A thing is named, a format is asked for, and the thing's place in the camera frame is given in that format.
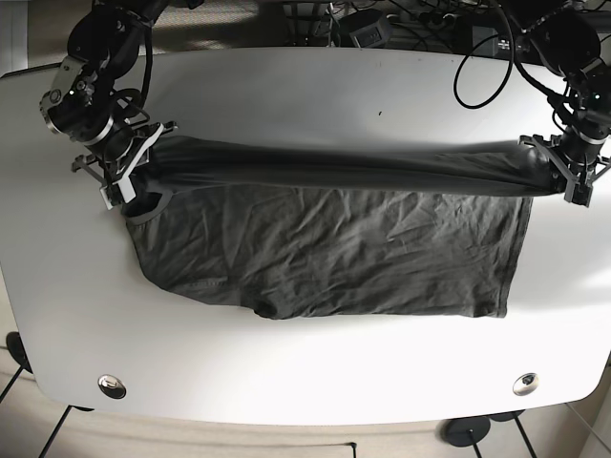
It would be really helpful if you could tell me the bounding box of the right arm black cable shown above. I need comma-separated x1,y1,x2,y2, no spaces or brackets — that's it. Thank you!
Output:
114,28,154,120

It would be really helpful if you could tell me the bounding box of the left silver table grommet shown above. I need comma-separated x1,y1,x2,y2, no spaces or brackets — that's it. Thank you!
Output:
97,374,127,400

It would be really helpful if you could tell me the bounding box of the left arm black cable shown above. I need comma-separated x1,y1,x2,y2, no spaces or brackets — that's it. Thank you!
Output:
453,0,574,111

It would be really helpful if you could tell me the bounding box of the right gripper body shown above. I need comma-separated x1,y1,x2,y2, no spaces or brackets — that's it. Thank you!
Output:
71,121,178,210

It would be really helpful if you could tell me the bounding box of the left black table leg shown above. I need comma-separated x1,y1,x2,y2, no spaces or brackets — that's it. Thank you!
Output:
38,406,73,458

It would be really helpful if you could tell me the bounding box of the black round stand base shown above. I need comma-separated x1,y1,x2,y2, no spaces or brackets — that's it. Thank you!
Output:
441,416,491,448

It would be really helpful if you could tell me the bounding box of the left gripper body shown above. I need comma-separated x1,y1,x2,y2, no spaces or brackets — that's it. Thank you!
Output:
519,134,610,207

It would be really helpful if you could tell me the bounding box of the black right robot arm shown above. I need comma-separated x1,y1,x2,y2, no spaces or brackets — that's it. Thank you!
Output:
39,1,178,208

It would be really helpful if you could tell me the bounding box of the silver table grommet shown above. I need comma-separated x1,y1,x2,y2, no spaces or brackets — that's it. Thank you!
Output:
512,372,539,397
97,374,127,400

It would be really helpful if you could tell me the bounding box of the grey power adapter box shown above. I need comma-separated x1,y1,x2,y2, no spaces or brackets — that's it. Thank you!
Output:
472,26,498,58

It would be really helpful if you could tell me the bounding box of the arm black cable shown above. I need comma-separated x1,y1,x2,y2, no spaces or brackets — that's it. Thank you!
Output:
114,28,154,120
453,0,574,111

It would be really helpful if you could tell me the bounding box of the charcoal grey T-shirt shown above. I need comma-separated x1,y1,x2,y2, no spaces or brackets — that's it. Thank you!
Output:
121,136,563,320

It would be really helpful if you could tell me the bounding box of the right silver table grommet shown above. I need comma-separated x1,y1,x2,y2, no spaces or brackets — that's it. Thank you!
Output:
512,372,539,397

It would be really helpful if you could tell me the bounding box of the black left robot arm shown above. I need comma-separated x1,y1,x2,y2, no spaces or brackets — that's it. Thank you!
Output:
500,1,610,206

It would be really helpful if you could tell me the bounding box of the grey multi-socket box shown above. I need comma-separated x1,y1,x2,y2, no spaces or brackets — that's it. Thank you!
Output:
339,9,392,49

